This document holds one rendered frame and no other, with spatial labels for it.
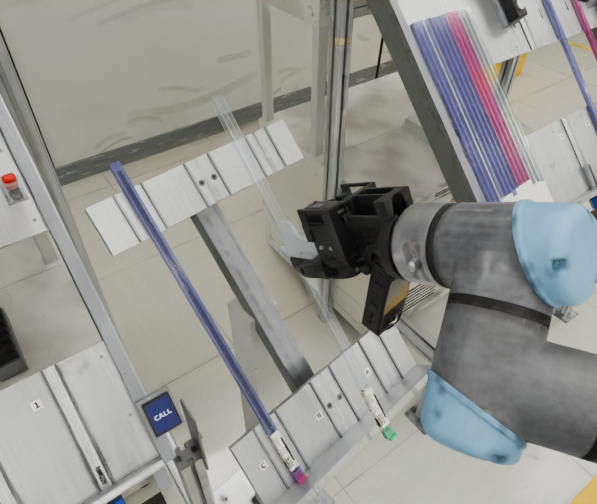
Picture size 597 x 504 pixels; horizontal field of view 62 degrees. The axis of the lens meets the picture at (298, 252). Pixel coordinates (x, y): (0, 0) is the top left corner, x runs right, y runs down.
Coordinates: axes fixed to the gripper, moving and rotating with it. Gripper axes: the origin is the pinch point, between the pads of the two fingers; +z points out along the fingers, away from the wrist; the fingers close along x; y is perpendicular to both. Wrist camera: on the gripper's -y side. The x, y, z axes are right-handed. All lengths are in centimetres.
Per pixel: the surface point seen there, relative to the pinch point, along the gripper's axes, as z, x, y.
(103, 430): 21.1, 28.2, -15.9
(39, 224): 29.3, 20.9, 13.1
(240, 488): 66, 5, -78
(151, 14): 178, -85, 64
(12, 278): 79, 25, 0
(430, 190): 40, -73, -23
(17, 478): 22.4, 39.8, -15.1
